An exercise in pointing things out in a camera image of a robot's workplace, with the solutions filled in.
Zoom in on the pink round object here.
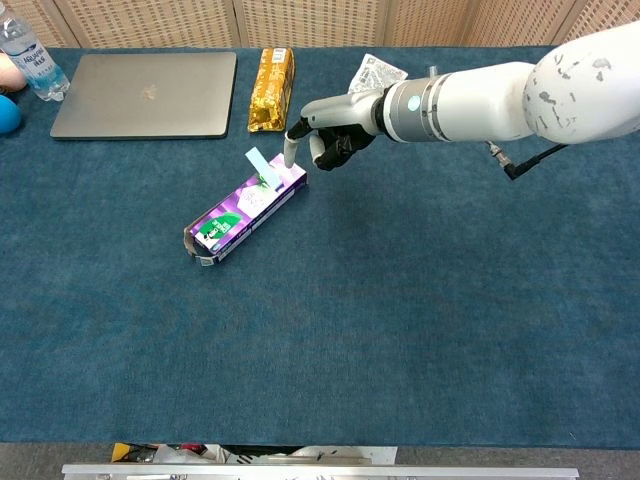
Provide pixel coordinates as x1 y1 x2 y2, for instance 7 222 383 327
0 52 28 94

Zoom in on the white spout pouch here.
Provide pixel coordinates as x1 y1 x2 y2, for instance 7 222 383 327
348 52 409 95

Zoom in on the woven folding screen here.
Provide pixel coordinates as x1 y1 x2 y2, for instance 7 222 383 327
0 0 640 50

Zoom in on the clear plastic water bottle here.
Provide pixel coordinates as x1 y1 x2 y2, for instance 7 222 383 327
0 0 71 103

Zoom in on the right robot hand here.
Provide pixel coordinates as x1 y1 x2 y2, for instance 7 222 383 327
283 92 389 172

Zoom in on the gold foil snack package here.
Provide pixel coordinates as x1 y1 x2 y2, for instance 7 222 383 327
247 47 296 134

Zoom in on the white plastic clutter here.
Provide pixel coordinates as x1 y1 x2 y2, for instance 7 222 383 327
149 443 399 466

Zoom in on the grey closed laptop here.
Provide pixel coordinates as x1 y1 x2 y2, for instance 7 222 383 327
49 51 238 141

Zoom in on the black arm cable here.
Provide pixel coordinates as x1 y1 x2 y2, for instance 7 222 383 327
484 139 571 182

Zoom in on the purple carton box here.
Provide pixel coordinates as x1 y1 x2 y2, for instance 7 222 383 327
183 153 309 267

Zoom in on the blue ball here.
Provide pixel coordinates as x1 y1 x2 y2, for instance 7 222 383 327
0 94 23 135

